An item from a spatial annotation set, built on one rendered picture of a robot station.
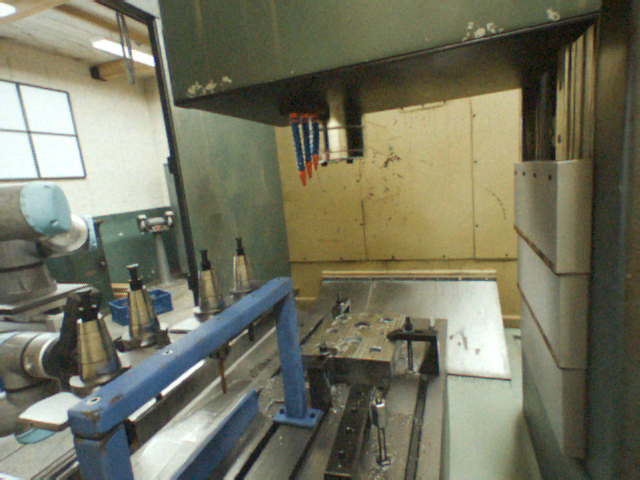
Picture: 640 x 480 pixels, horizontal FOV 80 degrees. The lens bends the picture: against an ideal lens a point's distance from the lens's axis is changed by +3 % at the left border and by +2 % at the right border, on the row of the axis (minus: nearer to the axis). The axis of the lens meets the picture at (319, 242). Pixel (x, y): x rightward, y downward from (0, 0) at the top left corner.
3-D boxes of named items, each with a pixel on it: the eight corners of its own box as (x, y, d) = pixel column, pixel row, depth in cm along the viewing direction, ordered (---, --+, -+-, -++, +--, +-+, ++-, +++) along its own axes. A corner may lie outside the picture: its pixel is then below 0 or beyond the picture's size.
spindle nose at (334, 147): (370, 156, 85) (366, 101, 83) (300, 164, 86) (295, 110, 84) (368, 159, 100) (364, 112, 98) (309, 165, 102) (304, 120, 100)
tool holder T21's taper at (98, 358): (106, 380, 43) (94, 325, 42) (69, 382, 43) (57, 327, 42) (129, 361, 47) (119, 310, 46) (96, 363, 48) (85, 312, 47)
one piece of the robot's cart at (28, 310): (-53, 325, 114) (-59, 305, 113) (28, 300, 134) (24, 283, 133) (28, 331, 101) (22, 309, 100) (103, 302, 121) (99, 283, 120)
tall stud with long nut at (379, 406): (374, 466, 69) (369, 401, 66) (377, 455, 71) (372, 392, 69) (389, 469, 68) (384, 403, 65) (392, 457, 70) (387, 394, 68)
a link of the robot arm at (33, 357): (63, 325, 69) (13, 346, 61) (81, 326, 67) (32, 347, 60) (73, 363, 70) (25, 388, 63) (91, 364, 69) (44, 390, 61)
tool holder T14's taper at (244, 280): (246, 291, 73) (242, 257, 72) (229, 290, 75) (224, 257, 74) (260, 284, 76) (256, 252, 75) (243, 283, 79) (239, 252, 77)
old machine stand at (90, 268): (80, 327, 434) (58, 227, 414) (49, 325, 453) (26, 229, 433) (122, 309, 487) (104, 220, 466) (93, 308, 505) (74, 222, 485)
